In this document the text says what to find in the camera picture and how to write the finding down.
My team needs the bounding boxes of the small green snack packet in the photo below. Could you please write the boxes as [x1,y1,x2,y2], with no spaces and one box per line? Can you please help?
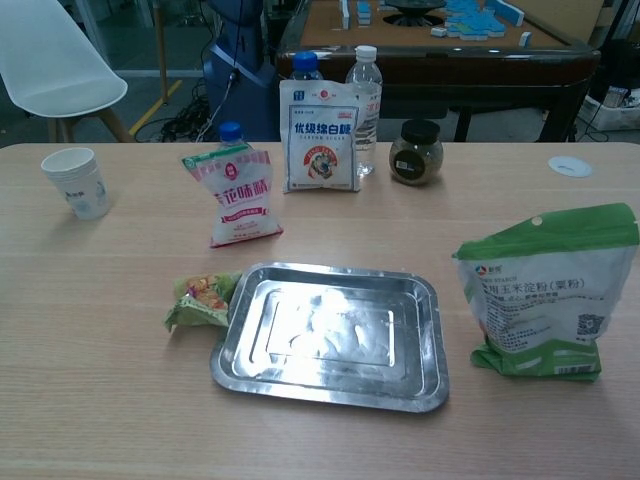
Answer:
[164,269,244,334]

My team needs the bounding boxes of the rectangular metal tray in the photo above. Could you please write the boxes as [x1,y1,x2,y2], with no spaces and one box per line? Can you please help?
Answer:
[209,262,450,415]

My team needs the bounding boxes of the black floor cable bundle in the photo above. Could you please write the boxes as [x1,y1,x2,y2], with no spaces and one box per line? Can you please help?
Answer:
[134,79,226,144]

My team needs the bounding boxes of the mahjong tile pile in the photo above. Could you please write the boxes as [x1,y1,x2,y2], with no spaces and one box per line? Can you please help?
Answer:
[430,0,526,40]

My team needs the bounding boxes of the blue cap water bottle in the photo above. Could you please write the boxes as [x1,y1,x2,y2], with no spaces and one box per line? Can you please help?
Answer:
[291,51,325,83]

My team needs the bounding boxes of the green snack bag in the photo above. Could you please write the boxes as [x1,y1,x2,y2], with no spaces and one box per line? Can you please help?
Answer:
[451,202,640,384]

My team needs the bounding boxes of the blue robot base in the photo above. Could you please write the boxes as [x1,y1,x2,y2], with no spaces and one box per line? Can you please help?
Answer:
[202,0,281,144]

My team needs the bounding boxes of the dark sauce bottle blue cap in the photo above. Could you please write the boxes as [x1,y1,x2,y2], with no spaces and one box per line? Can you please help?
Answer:
[218,121,251,151]

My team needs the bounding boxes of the red-white snack packet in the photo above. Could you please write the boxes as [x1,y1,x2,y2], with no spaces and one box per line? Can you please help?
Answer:
[180,144,285,250]

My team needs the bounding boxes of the brown mahjong table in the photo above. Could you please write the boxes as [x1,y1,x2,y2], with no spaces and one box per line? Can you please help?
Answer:
[274,0,601,144]

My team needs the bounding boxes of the black table centre dome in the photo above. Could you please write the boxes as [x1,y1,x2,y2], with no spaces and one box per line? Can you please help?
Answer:
[378,0,447,29]

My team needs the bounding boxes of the white storage box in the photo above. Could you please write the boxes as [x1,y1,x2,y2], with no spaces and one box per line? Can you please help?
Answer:
[582,84,640,132]

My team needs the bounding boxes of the white cap water bottle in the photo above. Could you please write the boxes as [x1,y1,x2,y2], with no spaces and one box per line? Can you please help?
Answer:
[345,44,384,176]

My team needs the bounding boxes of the white round grommet cover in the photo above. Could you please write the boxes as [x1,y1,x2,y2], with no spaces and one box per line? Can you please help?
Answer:
[547,155,594,178]

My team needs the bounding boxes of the white chair wooden legs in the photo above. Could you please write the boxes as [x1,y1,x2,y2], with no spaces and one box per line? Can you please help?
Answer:
[0,0,136,144]

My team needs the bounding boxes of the white paper cup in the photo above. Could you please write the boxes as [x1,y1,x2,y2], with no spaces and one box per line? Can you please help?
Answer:
[40,147,111,221]

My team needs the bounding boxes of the white sugar bag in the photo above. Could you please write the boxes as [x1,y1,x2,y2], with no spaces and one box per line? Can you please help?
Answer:
[278,78,362,195]

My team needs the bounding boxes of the glass spice jar black lid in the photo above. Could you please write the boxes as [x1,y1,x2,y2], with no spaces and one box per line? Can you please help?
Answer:
[388,119,445,187]

